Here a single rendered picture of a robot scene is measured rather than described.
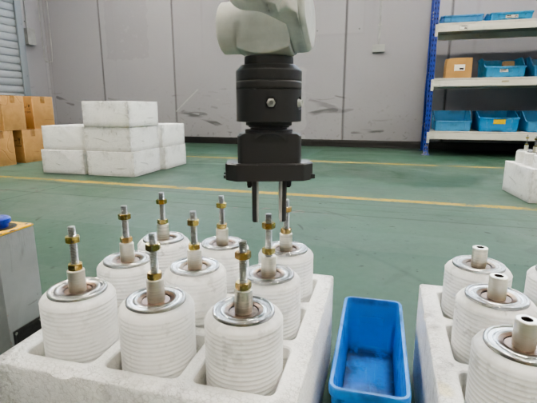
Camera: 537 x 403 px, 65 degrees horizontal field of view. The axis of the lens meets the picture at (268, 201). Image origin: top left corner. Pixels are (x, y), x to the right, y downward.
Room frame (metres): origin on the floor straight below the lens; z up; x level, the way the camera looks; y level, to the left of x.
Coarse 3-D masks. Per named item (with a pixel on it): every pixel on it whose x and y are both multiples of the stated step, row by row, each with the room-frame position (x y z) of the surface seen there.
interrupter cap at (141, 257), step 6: (138, 252) 0.67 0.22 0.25; (144, 252) 0.67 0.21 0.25; (108, 258) 0.64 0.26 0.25; (114, 258) 0.64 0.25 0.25; (120, 258) 0.65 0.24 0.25; (138, 258) 0.65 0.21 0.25; (144, 258) 0.64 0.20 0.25; (108, 264) 0.61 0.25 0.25; (114, 264) 0.62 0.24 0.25; (120, 264) 0.62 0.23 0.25; (126, 264) 0.62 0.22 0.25; (132, 264) 0.62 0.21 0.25; (138, 264) 0.61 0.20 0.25; (144, 264) 0.62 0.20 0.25
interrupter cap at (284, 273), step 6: (258, 264) 0.61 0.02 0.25; (276, 264) 0.61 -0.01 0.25; (252, 270) 0.59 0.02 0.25; (258, 270) 0.59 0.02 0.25; (276, 270) 0.59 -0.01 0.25; (282, 270) 0.59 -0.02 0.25; (288, 270) 0.59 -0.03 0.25; (252, 276) 0.57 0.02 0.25; (258, 276) 0.58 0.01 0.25; (276, 276) 0.58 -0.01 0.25; (282, 276) 0.57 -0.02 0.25; (288, 276) 0.57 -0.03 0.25; (252, 282) 0.55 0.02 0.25; (258, 282) 0.55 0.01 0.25; (264, 282) 0.54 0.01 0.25; (270, 282) 0.54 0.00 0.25; (276, 282) 0.55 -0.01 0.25; (282, 282) 0.55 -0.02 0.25
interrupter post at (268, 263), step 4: (264, 256) 0.58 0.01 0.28; (272, 256) 0.58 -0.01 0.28; (264, 260) 0.57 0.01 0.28; (268, 260) 0.57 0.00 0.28; (272, 260) 0.57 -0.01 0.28; (264, 264) 0.57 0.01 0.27; (268, 264) 0.57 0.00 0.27; (272, 264) 0.57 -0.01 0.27; (264, 268) 0.57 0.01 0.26; (268, 268) 0.57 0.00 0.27; (272, 268) 0.57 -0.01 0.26; (264, 272) 0.57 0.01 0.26; (268, 272) 0.57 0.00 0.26; (272, 272) 0.57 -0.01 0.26; (264, 276) 0.57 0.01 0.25; (268, 276) 0.57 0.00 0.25; (272, 276) 0.57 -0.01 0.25
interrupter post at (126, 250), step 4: (120, 244) 0.63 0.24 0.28; (124, 244) 0.63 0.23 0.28; (128, 244) 0.63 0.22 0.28; (132, 244) 0.64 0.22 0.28; (120, 248) 0.63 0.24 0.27; (124, 248) 0.63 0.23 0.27; (128, 248) 0.63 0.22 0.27; (132, 248) 0.64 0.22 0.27; (120, 252) 0.64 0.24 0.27; (124, 252) 0.63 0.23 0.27; (128, 252) 0.63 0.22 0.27; (132, 252) 0.64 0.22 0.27; (120, 256) 0.64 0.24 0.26; (124, 256) 0.63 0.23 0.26; (128, 256) 0.63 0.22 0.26; (132, 256) 0.64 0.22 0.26; (124, 260) 0.63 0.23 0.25; (128, 260) 0.63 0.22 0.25; (132, 260) 0.64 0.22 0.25
